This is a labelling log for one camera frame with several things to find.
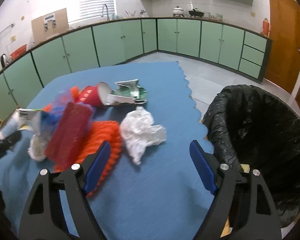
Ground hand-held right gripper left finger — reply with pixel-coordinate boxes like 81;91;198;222
19;141;112;240

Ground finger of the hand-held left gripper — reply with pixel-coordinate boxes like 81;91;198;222
0;131;22;165

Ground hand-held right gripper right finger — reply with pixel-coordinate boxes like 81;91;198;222
189;140;282;240

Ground large orange foam net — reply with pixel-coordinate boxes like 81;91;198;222
52;121;122;197

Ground white paper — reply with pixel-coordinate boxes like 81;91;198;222
27;131;49;162

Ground red mesh sheet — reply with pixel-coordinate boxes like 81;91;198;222
45;102;93;168

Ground white plastic bag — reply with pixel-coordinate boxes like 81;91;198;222
119;106;167;165

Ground trash bin with black bag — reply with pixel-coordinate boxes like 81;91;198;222
202;84;300;238

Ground blue plastic bag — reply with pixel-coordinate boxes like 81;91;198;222
39;87;95;137

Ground small orange foam net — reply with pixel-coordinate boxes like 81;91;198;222
42;86;81;112

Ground red paper cup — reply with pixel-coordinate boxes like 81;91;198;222
75;82;112;108

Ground crushed green white carton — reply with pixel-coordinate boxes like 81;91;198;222
104;79;148;108

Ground steel kettle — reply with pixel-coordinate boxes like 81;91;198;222
0;53;10;68

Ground red plastic basin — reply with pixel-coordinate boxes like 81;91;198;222
10;44;28;60

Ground green base cabinets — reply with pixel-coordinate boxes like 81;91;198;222
0;17;273;120

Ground brown cardboard sheet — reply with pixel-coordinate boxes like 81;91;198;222
31;8;69;44

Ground wooden door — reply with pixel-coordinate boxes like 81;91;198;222
264;0;300;94

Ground glass containers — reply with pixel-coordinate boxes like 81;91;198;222
203;11;224;22

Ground red fire extinguisher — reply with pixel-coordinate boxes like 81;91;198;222
261;18;270;36

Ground black wok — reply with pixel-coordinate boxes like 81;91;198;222
188;8;205;18

